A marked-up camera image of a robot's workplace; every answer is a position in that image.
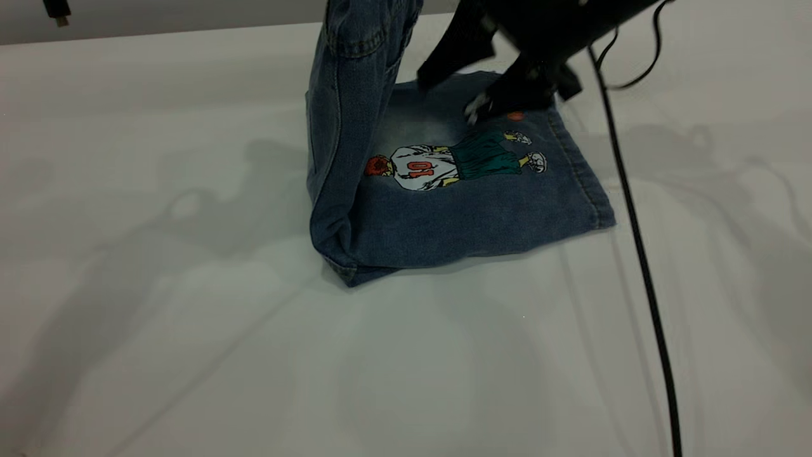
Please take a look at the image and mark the blue denim pants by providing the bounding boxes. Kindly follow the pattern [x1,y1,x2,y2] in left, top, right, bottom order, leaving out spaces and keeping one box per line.
[306,0,617,288]

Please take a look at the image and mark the black cable with USB plug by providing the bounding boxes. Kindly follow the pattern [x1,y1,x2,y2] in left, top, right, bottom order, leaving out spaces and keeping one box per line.
[596,0,674,89]
[43,0,72,27]

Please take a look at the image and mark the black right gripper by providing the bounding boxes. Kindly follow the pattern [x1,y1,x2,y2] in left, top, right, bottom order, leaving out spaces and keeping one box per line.
[417,0,610,124]

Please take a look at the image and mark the black braided cable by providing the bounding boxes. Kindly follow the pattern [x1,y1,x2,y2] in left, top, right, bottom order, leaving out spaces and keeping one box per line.
[587,44,684,457]

